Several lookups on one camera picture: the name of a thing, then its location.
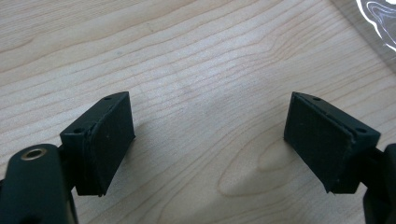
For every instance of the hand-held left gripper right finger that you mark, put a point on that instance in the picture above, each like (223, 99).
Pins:
(327, 143)

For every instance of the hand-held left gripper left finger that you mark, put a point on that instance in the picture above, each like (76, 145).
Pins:
(102, 146)

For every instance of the clear plastic bag white trim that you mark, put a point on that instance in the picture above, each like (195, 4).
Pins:
(386, 18)

